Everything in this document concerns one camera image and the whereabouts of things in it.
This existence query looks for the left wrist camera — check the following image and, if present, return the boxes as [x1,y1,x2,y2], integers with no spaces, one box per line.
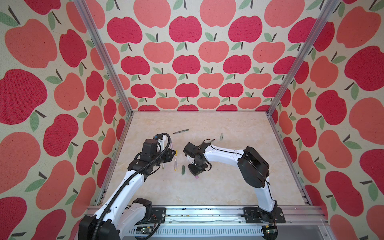
[154,134,170,153]

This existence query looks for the aluminium front rail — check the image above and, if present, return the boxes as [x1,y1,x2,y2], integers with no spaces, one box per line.
[73,205,334,240]

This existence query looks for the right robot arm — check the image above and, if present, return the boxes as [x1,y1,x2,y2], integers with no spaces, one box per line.
[184,142,278,223]

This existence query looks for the right aluminium corner post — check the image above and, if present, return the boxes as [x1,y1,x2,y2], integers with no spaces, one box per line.
[267,0,341,117]

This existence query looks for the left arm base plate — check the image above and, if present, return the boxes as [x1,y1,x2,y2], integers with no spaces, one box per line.
[137,207,167,225]

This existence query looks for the left aluminium corner post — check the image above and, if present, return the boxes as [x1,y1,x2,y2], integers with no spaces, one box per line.
[74,0,134,118]

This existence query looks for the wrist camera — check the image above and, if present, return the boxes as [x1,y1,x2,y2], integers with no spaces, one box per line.
[154,134,170,153]
[185,153,195,164]

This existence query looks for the aluminium corner post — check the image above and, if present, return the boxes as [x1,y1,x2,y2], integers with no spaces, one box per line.
[267,0,341,117]
[74,0,134,118]

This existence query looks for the dark green pen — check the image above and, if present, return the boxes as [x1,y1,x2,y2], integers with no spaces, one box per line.
[173,129,189,134]

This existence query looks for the yellow-tipped white pen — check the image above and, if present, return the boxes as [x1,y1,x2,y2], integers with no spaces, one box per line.
[174,150,178,171]

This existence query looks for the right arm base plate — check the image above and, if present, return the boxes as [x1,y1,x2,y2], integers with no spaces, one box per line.
[241,207,286,224]

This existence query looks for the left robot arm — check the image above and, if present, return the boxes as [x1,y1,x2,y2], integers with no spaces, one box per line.
[78,133,176,240]

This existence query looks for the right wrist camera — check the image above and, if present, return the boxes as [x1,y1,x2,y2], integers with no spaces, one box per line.
[185,153,195,164]

